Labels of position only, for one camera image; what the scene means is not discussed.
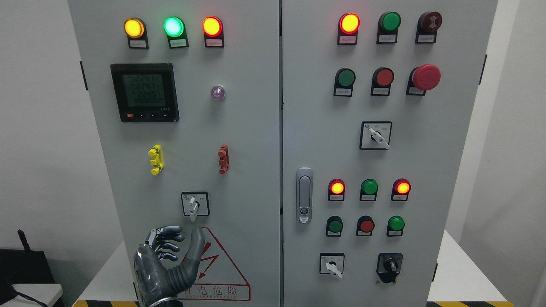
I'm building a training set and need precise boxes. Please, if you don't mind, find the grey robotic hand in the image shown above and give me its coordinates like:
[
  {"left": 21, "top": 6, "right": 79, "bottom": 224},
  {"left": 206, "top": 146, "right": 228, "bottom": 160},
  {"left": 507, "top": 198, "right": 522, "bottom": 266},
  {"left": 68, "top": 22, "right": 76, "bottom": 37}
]
[{"left": 134, "top": 225, "right": 205, "bottom": 307}]

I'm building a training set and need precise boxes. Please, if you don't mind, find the white rotary light switch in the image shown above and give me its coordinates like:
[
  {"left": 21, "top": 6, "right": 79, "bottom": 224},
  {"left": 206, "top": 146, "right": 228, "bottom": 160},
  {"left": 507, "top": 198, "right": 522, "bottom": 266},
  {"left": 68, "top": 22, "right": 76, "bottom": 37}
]
[{"left": 181, "top": 191, "right": 210, "bottom": 222}]

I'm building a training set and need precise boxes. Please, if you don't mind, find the yellow indicator light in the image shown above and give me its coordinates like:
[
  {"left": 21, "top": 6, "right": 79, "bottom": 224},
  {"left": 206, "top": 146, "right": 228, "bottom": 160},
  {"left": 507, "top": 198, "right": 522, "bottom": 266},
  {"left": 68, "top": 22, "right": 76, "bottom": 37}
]
[{"left": 124, "top": 17, "right": 149, "bottom": 49}]

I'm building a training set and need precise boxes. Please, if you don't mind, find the green lit indicator light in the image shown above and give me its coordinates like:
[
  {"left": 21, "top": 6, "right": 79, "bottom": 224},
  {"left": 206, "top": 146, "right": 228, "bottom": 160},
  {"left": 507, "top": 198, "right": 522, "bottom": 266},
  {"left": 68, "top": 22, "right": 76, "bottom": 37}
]
[{"left": 163, "top": 16, "right": 189, "bottom": 49}]

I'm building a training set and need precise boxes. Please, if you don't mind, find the red triangle warning sticker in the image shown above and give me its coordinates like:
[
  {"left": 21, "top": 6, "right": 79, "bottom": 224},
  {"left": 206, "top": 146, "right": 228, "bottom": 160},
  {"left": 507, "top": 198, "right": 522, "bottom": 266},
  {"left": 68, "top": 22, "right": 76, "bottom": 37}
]
[{"left": 179, "top": 226, "right": 251, "bottom": 301}]

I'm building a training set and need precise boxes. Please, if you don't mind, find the white box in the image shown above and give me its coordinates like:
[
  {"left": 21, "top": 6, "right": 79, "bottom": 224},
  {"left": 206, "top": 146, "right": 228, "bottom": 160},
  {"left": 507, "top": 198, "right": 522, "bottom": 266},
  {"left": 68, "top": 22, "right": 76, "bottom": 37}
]
[{"left": 1, "top": 284, "right": 63, "bottom": 307}]

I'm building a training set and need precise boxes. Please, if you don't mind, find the black router with antenna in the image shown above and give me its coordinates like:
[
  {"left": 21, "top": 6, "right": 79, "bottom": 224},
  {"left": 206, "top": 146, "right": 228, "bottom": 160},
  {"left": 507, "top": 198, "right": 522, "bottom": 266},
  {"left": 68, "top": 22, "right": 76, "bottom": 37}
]
[{"left": 0, "top": 229, "right": 55, "bottom": 304}]

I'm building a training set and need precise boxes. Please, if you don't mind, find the yellow terminal connector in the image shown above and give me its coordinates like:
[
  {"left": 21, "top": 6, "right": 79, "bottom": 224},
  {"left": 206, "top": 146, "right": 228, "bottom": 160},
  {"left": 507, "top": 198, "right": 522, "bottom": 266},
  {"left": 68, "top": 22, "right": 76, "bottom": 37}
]
[{"left": 148, "top": 144, "right": 164, "bottom": 175}]

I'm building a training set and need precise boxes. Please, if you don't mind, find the red terminal connector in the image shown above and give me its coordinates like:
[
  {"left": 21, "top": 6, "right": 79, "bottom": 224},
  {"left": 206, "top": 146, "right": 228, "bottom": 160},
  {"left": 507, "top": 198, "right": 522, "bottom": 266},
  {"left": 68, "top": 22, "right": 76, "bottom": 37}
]
[{"left": 217, "top": 144, "right": 230, "bottom": 175}]

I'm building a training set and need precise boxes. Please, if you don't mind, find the green button bottom left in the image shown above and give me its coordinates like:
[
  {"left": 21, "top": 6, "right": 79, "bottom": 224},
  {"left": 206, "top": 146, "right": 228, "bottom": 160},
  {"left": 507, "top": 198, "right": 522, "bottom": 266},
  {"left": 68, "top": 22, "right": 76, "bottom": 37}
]
[{"left": 325, "top": 216, "right": 344, "bottom": 237}]

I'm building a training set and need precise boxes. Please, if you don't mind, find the grey left cabinet door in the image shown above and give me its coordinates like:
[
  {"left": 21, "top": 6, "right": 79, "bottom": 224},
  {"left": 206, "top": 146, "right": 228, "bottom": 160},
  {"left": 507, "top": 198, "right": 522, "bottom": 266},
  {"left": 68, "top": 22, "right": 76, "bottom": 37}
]
[{"left": 68, "top": 0, "right": 281, "bottom": 307}]

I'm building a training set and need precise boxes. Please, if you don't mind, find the grey cabinet door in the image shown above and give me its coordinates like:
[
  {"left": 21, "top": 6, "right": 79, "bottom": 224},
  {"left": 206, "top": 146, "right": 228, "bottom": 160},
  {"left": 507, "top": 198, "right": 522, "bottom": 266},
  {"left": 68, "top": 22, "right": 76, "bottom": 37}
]
[
  {"left": 68, "top": 0, "right": 281, "bottom": 307},
  {"left": 282, "top": 0, "right": 497, "bottom": 307}
]

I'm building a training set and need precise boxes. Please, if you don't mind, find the black digital power meter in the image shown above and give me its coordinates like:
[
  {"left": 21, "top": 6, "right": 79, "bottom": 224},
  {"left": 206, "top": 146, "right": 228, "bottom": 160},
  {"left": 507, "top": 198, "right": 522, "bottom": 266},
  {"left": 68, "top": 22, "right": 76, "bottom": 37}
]
[{"left": 110, "top": 63, "right": 179, "bottom": 122}]

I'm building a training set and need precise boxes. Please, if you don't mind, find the clear white indicator lamp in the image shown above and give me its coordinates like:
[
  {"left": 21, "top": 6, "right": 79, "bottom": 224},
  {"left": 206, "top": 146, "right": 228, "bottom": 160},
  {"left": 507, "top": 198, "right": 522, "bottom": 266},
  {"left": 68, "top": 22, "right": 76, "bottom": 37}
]
[{"left": 210, "top": 85, "right": 226, "bottom": 101}]

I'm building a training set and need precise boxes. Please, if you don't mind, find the red lit indicator lower left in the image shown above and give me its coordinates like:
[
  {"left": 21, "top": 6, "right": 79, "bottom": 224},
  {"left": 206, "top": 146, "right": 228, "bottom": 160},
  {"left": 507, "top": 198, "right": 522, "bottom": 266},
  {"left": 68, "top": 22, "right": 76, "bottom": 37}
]
[{"left": 328, "top": 178, "right": 345, "bottom": 201}]

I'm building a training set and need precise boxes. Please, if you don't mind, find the red button bottom middle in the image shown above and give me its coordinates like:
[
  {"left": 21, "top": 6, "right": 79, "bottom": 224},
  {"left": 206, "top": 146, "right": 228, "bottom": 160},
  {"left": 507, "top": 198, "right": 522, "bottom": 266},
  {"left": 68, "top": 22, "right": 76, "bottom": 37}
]
[{"left": 356, "top": 215, "right": 375, "bottom": 237}]

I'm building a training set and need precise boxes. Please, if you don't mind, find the green indicator lower middle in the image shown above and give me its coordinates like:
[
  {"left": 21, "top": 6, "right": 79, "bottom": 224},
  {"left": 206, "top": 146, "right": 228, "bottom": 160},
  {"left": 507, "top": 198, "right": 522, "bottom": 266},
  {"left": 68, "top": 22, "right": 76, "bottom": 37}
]
[{"left": 360, "top": 179, "right": 378, "bottom": 202}]

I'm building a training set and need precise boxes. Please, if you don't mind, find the green button bottom right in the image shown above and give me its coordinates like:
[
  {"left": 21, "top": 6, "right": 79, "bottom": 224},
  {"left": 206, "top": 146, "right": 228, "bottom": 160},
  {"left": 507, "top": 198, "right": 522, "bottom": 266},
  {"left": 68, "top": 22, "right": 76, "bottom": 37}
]
[{"left": 386, "top": 215, "right": 405, "bottom": 237}]

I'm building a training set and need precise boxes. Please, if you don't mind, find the red lit indicator lower right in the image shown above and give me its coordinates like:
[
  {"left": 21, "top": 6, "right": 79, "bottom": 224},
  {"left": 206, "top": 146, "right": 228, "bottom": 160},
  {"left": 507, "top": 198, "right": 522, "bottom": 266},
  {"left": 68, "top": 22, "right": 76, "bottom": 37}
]
[{"left": 391, "top": 178, "right": 411, "bottom": 201}]

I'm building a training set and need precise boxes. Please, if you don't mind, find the red lit indicator light left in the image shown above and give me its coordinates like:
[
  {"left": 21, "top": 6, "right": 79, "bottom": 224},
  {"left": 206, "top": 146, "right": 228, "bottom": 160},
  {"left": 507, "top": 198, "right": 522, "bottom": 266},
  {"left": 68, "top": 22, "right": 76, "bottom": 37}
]
[{"left": 202, "top": 16, "right": 224, "bottom": 47}]

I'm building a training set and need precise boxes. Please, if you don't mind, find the green push button second row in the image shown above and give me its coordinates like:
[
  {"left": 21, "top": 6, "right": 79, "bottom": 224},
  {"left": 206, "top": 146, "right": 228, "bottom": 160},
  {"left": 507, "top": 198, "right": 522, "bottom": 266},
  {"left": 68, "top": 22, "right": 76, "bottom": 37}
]
[{"left": 333, "top": 68, "right": 356, "bottom": 97}]

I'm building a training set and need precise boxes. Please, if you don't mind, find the grey right cabinet door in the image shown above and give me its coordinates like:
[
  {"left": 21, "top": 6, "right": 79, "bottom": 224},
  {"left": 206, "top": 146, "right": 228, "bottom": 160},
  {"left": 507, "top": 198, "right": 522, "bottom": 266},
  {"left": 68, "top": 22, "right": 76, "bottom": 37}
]
[{"left": 282, "top": 0, "right": 497, "bottom": 307}]

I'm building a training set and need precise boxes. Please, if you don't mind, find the red push button second row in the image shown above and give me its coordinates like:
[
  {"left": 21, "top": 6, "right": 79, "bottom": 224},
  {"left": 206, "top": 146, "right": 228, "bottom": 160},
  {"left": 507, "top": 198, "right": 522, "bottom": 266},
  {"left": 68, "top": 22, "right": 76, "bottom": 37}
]
[{"left": 370, "top": 67, "right": 394, "bottom": 96}]

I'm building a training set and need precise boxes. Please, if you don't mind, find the red lit indicator top right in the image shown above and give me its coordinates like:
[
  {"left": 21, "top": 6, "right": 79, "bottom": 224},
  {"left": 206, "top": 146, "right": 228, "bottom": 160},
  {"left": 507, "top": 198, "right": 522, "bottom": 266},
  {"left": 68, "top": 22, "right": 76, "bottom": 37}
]
[{"left": 337, "top": 12, "right": 360, "bottom": 45}]

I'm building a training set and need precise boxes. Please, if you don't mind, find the red emergency stop button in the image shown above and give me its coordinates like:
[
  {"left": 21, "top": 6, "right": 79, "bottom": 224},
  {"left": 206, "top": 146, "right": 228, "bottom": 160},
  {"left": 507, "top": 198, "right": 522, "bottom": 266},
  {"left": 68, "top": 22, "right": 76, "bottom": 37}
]
[{"left": 406, "top": 64, "right": 442, "bottom": 96}]

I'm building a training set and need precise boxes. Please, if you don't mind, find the green button top row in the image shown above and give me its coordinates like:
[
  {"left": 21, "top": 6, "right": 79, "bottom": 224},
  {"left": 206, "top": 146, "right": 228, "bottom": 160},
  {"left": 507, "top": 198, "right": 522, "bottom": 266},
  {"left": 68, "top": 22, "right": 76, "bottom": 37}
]
[{"left": 376, "top": 12, "right": 401, "bottom": 43}]

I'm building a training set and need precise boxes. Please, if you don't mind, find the dark red buzzer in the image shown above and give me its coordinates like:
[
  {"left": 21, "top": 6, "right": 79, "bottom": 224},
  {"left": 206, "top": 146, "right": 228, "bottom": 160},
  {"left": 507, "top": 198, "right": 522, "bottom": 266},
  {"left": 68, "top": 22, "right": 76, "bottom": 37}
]
[{"left": 415, "top": 12, "right": 442, "bottom": 43}]

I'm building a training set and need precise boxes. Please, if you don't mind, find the white rotary switch bottom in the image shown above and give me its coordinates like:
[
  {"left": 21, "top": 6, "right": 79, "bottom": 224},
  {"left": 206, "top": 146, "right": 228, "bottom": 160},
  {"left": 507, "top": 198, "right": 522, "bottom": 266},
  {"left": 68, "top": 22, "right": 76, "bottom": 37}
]
[{"left": 319, "top": 252, "right": 345, "bottom": 279}]

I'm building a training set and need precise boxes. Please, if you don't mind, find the silver door latch handle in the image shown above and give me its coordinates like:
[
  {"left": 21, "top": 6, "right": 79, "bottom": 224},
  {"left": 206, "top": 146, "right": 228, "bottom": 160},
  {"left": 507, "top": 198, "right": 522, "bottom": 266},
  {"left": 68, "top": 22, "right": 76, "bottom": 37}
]
[{"left": 296, "top": 167, "right": 313, "bottom": 224}]

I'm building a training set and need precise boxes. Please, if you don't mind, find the black rotary selector switch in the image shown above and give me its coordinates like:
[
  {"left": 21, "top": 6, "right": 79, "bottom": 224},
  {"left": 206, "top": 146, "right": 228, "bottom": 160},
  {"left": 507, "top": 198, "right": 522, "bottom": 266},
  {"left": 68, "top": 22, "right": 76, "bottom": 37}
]
[{"left": 376, "top": 253, "right": 403, "bottom": 284}]

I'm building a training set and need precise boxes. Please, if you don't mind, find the white rotary switch upper right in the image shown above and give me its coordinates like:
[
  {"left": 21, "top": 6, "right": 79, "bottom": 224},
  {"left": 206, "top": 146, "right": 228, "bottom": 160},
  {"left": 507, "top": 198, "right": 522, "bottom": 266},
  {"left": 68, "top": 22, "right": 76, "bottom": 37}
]
[{"left": 360, "top": 121, "right": 392, "bottom": 150}]

